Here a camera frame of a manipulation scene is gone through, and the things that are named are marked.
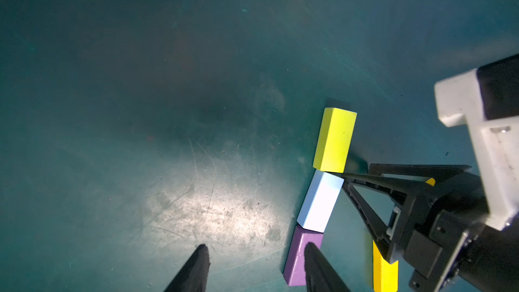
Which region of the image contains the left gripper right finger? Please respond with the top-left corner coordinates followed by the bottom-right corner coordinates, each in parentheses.
top-left (304, 242), bottom-right (350, 292)

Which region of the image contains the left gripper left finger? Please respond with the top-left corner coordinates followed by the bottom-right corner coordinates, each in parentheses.
top-left (164, 244), bottom-right (210, 292)

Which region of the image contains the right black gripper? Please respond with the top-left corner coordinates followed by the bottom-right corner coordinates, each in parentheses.
top-left (340, 164), bottom-right (493, 292)

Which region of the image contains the purple block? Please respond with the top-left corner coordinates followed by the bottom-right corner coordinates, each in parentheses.
top-left (283, 224), bottom-right (324, 287)

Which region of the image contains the yellow block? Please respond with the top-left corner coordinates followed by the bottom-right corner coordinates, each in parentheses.
top-left (372, 177), bottom-right (437, 292)

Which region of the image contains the light blue block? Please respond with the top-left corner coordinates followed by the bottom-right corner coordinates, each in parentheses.
top-left (297, 170), bottom-right (344, 233)

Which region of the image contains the lime green block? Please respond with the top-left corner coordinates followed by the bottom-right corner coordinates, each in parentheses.
top-left (313, 108), bottom-right (358, 173)

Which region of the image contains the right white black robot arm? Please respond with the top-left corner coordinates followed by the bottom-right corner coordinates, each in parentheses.
top-left (342, 164), bottom-right (518, 291)

